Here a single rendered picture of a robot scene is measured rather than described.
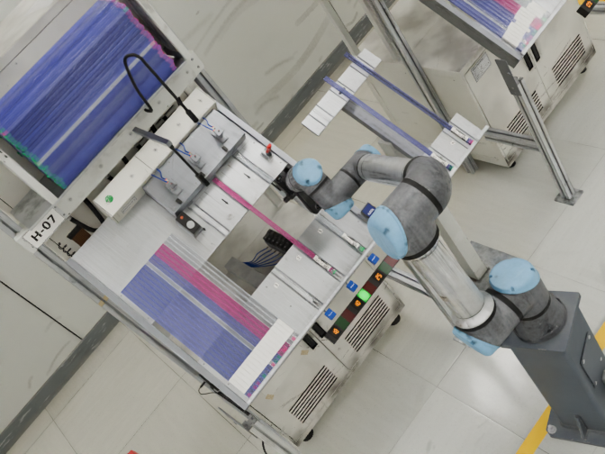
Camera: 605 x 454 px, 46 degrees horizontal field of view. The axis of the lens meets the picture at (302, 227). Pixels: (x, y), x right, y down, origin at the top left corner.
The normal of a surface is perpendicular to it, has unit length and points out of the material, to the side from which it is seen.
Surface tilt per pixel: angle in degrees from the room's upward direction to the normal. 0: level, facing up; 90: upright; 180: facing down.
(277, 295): 43
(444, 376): 0
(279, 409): 90
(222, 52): 90
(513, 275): 7
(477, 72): 90
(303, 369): 90
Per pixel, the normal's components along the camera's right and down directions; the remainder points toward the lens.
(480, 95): 0.59, 0.27
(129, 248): 0.02, -0.25
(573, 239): -0.51, -0.60
